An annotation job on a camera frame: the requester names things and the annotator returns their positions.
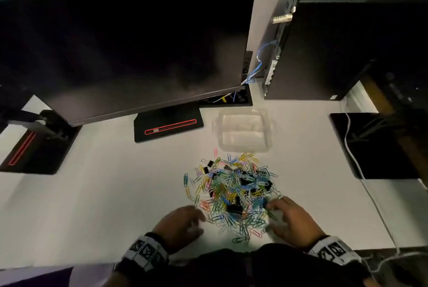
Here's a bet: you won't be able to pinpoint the pile of colourful paper clips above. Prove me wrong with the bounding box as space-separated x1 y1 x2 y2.
183 148 284 244

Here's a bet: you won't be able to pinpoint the person's left hand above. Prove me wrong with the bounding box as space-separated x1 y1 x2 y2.
152 205 207 254

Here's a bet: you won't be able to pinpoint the blue cable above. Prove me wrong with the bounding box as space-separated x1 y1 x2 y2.
241 40 279 85

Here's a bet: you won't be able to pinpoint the silver metal keys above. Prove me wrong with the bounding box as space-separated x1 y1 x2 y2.
272 6 297 25

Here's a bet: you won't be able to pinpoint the black computer monitor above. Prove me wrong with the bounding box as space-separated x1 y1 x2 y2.
0 0 259 127

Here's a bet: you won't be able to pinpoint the white cable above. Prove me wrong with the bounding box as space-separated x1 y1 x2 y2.
344 113 428 272

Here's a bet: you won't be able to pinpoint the right marker-print wrist band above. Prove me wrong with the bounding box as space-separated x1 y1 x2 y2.
307 235 362 266

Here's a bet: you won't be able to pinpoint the black desktop computer tower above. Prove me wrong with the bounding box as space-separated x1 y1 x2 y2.
262 0 428 101

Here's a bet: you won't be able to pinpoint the black tray with cables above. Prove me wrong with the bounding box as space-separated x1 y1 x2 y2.
199 84 253 108

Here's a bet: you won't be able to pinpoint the person's dark clothing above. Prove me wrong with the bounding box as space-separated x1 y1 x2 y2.
140 243 372 287

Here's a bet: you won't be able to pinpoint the group of black binder clips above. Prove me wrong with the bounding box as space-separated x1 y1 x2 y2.
202 160 273 215

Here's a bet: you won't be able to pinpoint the person's right hand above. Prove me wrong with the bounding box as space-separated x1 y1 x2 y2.
265 196 327 251

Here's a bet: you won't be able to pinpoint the person's right forearm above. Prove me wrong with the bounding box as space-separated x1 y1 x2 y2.
348 259 383 287

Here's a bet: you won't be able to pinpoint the black red-striped monitor stand base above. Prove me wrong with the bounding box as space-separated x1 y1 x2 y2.
0 109 82 175
134 103 204 143

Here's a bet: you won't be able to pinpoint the clear plastic container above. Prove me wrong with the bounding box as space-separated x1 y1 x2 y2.
213 108 275 154

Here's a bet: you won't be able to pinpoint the marker-print wrist band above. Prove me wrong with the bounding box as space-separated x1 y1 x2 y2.
122 233 170 272
307 235 362 266

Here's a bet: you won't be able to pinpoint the person's left forearm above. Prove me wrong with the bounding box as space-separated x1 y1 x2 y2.
100 259 148 287

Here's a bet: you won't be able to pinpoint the left marker-print wrist band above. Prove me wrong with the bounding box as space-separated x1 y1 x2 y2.
122 233 170 272

